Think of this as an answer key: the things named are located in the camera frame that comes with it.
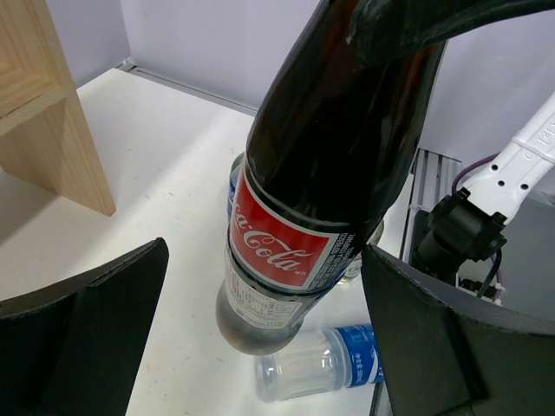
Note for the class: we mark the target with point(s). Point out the aluminium frame rail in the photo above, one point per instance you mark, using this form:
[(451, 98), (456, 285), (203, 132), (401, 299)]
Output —
[(433, 175)]

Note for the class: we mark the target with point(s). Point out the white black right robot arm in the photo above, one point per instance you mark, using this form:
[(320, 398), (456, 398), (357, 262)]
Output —
[(467, 224)]

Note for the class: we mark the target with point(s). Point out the pocari sweat bottle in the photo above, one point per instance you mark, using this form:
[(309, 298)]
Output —
[(233, 179), (320, 361)]

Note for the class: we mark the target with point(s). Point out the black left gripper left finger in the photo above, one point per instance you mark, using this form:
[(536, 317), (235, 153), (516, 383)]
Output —
[(75, 347)]

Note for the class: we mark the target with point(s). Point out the wooden two-tier shelf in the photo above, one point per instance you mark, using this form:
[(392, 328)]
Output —
[(45, 138)]

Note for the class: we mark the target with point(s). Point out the Pocari Sweat bottle standing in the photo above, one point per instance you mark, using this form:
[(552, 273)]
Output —
[(233, 179)]

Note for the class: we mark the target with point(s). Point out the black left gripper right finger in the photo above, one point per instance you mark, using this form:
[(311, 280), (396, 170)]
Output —
[(445, 352)]

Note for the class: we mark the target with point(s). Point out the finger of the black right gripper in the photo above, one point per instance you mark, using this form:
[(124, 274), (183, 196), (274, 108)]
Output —
[(382, 31)]

